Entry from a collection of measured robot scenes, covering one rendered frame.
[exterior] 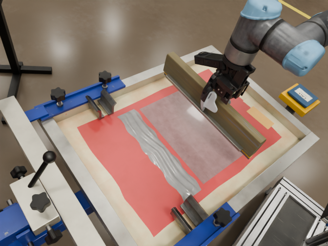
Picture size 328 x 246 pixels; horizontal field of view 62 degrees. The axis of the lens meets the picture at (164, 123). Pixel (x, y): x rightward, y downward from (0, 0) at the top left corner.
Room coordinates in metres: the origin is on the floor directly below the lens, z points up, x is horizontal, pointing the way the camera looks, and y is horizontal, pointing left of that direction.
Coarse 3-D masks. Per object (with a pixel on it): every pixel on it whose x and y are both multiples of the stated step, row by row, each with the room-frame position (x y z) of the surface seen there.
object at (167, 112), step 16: (160, 96) 0.71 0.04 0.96; (176, 96) 0.74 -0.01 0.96; (144, 112) 0.61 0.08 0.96; (160, 112) 0.63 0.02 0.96; (176, 112) 0.66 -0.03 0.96; (192, 112) 0.68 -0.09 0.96; (80, 128) 0.47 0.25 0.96; (96, 128) 0.49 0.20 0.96; (112, 128) 0.51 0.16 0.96; (160, 128) 0.57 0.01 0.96; (176, 128) 0.59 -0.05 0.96; (192, 128) 0.61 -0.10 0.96; (96, 144) 0.43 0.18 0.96; (112, 144) 0.45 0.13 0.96; (128, 144) 0.47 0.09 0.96; (112, 160) 0.40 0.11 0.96; (128, 160) 0.41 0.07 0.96; (112, 176) 0.35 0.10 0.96
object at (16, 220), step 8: (8, 208) 0.16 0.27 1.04; (16, 208) 0.16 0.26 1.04; (0, 216) 0.14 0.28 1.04; (8, 216) 0.14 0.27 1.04; (16, 216) 0.15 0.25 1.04; (24, 216) 0.15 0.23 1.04; (0, 224) 0.12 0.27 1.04; (8, 224) 0.13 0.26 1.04; (16, 224) 0.13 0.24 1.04; (24, 224) 0.14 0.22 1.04; (0, 232) 0.11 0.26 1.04; (8, 232) 0.11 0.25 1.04; (16, 232) 0.12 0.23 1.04; (0, 240) 0.10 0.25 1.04; (8, 240) 0.10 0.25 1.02
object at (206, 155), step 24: (168, 144) 0.51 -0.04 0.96; (192, 144) 0.54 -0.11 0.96; (216, 144) 0.57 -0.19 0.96; (264, 144) 0.64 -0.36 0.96; (144, 168) 0.40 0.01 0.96; (192, 168) 0.45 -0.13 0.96; (216, 168) 0.48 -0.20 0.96; (240, 168) 0.51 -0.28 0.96; (144, 192) 0.33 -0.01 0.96; (168, 192) 0.35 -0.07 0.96; (144, 216) 0.26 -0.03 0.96; (168, 216) 0.28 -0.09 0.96
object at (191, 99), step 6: (168, 78) 0.69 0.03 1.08; (174, 84) 0.67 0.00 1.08; (180, 90) 0.65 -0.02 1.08; (186, 96) 0.63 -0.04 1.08; (192, 102) 0.61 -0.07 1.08; (198, 108) 0.59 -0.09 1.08; (204, 114) 0.58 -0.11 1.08; (210, 120) 0.56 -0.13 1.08; (216, 126) 0.54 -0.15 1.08; (222, 132) 0.53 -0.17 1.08; (228, 138) 0.51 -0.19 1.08; (234, 144) 0.50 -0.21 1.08; (240, 150) 0.49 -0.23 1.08
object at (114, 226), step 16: (208, 48) 1.04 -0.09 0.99; (192, 64) 0.94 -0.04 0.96; (128, 80) 0.71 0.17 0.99; (144, 80) 0.73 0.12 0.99; (112, 96) 0.63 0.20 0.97; (256, 96) 0.85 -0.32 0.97; (64, 112) 0.49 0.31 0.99; (80, 112) 0.53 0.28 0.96; (272, 112) 0.80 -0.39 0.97; (288, 112) 0.80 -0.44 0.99; (48, 128) 0.41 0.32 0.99; (288, 128) 0.75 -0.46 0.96; (304, 128) 0.74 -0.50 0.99; (64, 144) 0.38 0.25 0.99; (304, 144) 0.66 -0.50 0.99; (64, 160) 0.33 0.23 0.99; (80, 160) 0.35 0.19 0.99; (288, 160) 0.57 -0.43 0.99; (80, 176) 0.30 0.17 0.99; (272, 176) 0.49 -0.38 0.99; (96, 192) 0.27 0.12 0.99; (240, 192) 0.40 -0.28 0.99; (256, 192) 0.42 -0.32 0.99; (96, 208) 0.23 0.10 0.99; (112, 208) 0.25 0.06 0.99; (240, 208) 0.35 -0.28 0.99; (112, 224) 0.21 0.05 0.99; (112, 240) 0.18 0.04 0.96; (128, 240) 0.18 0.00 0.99
